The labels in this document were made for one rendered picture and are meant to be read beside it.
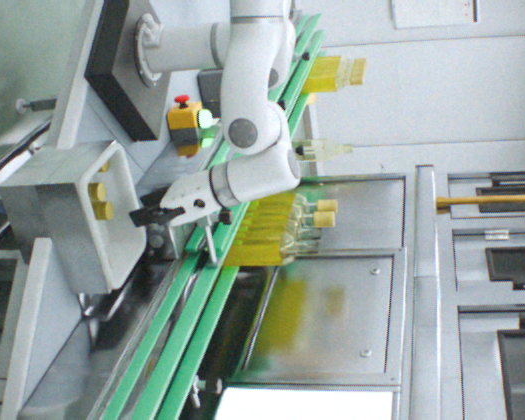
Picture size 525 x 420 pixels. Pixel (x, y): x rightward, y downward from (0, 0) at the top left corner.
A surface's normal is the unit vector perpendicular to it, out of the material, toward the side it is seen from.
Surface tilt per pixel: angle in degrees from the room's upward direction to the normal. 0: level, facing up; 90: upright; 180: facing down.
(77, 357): 90
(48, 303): 0
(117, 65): 1
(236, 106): 101
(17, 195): 90
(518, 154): 90
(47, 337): 0
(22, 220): 90
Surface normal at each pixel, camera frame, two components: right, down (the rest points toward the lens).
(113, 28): -0.24, -0.43
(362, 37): -0.20, 0.49
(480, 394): -0.14, -0.87
